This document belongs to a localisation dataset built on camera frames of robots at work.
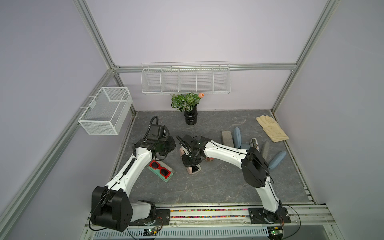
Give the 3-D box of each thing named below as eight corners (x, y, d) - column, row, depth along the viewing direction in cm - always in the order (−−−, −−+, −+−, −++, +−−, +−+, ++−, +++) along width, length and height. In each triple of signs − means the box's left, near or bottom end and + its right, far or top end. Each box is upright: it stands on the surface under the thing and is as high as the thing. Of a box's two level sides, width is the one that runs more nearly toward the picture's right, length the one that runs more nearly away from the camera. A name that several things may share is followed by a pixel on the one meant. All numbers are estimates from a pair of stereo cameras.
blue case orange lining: (270, 171, 90) (273, 167, 86) (264, 166, 92) (267, 162, 88) (284, 157, 96) (287, 153, 92) (278, 153, 98) (282, 149, 94)
